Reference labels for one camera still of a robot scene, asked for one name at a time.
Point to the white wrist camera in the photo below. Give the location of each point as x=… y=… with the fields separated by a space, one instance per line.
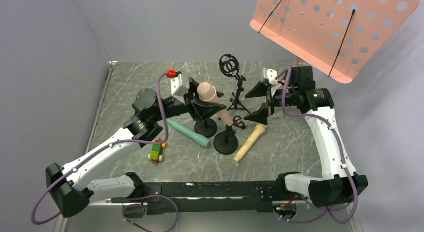
x=178 y=88
x=269 y=77

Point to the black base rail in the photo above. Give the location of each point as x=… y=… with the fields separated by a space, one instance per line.
x=165 y=197

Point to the teal microphone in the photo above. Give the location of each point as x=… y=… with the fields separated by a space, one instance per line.
x=196 y=137

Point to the cream yellow microphone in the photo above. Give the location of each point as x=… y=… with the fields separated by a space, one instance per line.
x=257 y=132

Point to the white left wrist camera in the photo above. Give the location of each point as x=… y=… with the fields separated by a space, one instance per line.
x=178 y=88

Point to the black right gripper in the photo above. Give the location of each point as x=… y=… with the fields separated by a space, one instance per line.
x=269 y=100

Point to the colourful brick toy car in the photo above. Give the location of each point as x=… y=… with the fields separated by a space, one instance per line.
x=156 y=154

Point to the black round-base mic stand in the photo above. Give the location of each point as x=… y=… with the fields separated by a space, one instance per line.
x=226 y=141
x=207 y=128

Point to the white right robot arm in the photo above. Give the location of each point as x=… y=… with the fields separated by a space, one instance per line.
x=340 y=183

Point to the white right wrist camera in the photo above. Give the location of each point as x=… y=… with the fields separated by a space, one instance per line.
x=269 y=77

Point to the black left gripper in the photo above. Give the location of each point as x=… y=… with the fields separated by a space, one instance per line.
x=190 y=100

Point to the pink microphone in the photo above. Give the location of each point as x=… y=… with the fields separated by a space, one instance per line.
x=215 y=100

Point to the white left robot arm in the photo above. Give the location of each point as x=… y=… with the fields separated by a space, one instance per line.
x=76 y=184

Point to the pink music stand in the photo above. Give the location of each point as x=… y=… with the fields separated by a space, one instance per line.
x=337 y=37

